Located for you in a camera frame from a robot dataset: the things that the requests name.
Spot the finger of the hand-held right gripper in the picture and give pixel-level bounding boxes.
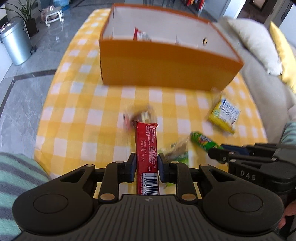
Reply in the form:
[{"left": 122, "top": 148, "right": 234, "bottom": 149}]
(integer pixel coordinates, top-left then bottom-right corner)
[
  {"left": 221, "top": 143, "right": 278, "bottom": 156},
  {"left": 207, "top": 148, "right": 277, "bottom": 164}
]

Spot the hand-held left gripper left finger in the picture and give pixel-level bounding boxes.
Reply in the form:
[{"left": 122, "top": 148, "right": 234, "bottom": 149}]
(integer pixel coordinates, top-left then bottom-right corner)
[{"left": 58, "top": 152, "right": 137, "bottom": 202}]

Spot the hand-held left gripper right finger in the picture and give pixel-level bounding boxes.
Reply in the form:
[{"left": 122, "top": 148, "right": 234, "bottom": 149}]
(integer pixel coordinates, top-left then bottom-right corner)
[{"left": 157, "top": 152, "right": 232, "bottom": 202}]

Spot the green tube packet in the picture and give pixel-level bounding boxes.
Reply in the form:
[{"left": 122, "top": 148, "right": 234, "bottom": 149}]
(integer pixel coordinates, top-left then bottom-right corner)
[{"left": 190, "top": 131, "right": 224, "bottom": 153}]

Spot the long red bar packet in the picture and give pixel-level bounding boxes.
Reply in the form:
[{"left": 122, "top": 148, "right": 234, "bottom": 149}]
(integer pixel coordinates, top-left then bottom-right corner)
[{"left": 131, "top": 120, "right": 160, "bottom": 195}]

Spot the green pea packet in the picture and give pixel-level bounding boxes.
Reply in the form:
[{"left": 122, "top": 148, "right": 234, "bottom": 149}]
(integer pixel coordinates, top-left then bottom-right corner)
[{"left": 162, "top": 137, "right": 189, "bottom": 164}]

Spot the yellow green snack packet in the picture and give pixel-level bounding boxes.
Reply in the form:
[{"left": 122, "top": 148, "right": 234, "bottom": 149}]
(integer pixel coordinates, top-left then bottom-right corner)
[{"left": 207, "top": 94, "right": 241, "bottom": 135}]

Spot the small clear snack packet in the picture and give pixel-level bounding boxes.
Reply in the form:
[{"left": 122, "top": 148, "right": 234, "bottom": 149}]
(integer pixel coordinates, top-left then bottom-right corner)
[{"left": 122, "top": 105, "right": 158, "bottom": 130}]

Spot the orange cardboard box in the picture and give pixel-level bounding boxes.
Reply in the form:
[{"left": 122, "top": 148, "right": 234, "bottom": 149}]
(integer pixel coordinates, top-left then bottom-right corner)
[{"left": 99, "top": 3, "right": 244, "bottom": 92}]

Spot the wide red snack packet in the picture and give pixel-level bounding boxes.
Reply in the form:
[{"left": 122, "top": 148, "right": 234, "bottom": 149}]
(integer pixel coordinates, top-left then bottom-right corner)
[{"left": 133, "top": 27, "right": 152, "bottom": 42}]

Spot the person's right hand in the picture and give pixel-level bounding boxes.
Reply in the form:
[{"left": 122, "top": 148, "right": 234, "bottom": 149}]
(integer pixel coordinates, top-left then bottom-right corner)
[{"left": 279, "top": 202, "right": 296, "bottom": 230}]

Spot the teal striped cloth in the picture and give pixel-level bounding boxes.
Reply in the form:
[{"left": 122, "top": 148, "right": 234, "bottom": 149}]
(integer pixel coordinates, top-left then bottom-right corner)
[
  {"left": 280, "top": 121, "right": 296, "bottom": 149},
  {"left": 0, "top": 152, "right": 53, "bottom": 241}
]

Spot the beige sofa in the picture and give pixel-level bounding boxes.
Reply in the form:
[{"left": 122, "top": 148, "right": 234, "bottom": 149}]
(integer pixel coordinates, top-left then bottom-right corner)
[{"left": 213, "top": 16, "right": 296, "bottom": 144}]

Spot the yellow checkered tablecloth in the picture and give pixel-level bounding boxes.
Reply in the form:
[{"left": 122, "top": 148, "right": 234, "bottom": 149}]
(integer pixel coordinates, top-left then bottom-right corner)
[{"left": 34, "top": 8, "right": 269, "bottom": 195}]

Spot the yellow pillow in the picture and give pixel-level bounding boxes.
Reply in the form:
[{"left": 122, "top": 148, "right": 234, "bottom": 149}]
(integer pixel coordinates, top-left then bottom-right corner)
[{"left": 269, "top": 22, "right": 296, "bottom": 93}]

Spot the white pillow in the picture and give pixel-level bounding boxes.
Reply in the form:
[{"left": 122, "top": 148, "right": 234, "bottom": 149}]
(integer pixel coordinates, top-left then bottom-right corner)
[{"left": 226, "top": 18, "right": 284, "bottom": 76}]

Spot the stack of coloured stools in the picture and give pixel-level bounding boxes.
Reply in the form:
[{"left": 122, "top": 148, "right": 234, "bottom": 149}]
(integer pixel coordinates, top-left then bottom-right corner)
[{"left": 185, "top": 0, "right": 206, "bottom": 10}]

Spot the silver trash can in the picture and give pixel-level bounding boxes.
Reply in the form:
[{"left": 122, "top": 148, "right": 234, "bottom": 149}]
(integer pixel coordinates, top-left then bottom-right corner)
[{"left": 0, "top": 20, "right": 33, "bottom": 66}]

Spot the small white stool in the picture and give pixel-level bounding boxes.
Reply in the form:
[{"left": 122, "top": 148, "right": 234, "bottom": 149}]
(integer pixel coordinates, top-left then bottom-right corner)
[{"left": 41, "top": 6, "right": 64, "bottom": 27}]

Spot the long leaf potted plant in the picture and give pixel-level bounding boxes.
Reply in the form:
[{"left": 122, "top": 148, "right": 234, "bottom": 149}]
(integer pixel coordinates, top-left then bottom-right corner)
[{"left": 3, "top": 0, "right": 39, "bottom": 37}]

